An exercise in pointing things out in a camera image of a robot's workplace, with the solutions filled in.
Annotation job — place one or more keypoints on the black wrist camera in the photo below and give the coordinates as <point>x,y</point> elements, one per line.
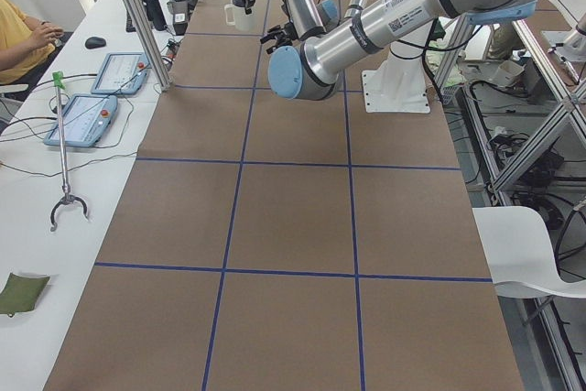
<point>269,38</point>

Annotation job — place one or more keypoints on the white mug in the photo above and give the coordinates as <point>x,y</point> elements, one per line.
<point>236,16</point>

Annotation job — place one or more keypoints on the lower blue teach pendant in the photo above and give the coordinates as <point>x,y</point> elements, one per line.
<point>86,118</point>

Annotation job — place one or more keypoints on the person in yellow shirt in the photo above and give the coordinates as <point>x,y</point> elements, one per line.
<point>28,45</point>

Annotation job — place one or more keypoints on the aluminium frame post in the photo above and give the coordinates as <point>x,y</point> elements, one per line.
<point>148,42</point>

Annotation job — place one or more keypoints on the white chair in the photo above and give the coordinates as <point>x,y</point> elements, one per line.
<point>519,254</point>

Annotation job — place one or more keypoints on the upper blue teach pendant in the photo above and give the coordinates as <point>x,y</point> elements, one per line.
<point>121,73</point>

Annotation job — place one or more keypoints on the green handled reacher grabber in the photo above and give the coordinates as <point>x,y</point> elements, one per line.
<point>68,198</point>

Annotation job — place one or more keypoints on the green cloth pouch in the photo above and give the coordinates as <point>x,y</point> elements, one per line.
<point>20,294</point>

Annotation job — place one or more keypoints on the blue teach pendant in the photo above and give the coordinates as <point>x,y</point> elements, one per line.
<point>86,118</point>
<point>121,73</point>

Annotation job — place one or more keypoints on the black computer mouse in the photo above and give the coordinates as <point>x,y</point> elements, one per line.
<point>95,42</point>

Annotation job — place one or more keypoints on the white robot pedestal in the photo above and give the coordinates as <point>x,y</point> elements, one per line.
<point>398,85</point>

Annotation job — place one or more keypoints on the black water bottle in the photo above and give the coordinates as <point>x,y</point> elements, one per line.
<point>155,14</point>

